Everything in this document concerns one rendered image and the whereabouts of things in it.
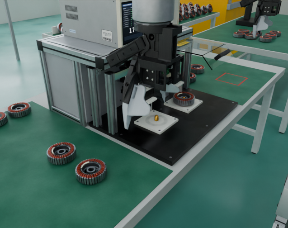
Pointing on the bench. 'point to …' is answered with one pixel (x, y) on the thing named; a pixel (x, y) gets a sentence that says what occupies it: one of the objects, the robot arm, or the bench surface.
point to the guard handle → (222, 54)
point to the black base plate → (215, 106)
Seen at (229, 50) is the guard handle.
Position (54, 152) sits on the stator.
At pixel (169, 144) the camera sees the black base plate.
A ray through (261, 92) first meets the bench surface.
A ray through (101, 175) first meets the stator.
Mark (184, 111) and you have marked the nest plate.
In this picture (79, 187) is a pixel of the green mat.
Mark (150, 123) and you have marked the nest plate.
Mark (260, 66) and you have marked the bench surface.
